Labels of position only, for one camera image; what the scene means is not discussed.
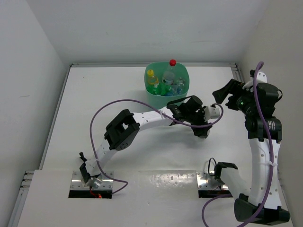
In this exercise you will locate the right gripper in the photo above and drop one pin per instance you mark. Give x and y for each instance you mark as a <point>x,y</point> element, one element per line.
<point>233,86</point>

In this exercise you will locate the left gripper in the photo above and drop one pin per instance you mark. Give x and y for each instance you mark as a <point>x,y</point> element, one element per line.
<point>200,130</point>

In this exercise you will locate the black label clear bottle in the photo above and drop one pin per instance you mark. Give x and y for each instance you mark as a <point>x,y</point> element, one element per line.
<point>179,86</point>

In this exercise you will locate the blue cap blue label bottle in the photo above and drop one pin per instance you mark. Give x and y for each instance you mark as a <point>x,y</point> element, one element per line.
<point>169,94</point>

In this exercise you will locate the green plastic bottle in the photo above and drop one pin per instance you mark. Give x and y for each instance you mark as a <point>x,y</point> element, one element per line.
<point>159,89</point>

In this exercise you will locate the red cap red label bottle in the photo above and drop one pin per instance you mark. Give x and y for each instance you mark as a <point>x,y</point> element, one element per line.
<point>169,74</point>

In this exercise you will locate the yellow cap orange label bottle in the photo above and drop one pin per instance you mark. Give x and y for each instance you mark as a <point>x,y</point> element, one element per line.
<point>152,79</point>

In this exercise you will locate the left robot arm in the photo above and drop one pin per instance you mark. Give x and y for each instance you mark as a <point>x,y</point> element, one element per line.
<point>122,130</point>

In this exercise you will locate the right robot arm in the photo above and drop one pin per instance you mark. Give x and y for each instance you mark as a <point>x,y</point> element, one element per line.
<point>260,203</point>

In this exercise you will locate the green plastic bin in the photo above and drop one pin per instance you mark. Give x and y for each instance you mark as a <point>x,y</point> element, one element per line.
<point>159,68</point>

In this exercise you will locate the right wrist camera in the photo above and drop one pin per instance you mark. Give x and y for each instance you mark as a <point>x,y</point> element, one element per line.
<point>261,78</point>

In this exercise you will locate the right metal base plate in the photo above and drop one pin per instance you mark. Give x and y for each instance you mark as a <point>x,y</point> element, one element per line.
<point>207,182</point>

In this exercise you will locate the metal base plate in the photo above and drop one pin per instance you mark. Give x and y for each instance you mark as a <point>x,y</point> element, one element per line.
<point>101,183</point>
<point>207,182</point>

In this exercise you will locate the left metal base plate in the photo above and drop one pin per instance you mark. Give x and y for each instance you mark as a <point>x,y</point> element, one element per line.
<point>101,183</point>

